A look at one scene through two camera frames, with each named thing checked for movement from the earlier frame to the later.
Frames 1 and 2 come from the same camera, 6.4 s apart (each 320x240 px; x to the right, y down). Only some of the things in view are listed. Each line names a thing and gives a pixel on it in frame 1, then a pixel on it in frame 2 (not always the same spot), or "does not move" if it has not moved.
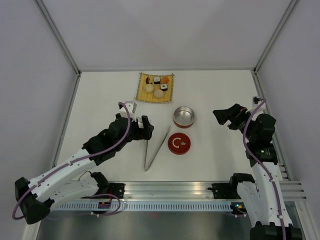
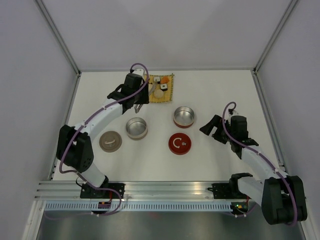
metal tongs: [145, 169] -> [137, 106]
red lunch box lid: [179, 143] does not move
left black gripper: [145, 133] -> [145, 98]
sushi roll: [163, 87] does not move
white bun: [158, 93] does not move
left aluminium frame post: [59, 35] does not move
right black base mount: [225, 190] does not move
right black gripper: [234, 114] -> [215, 121]
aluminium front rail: [169, 191] does not move
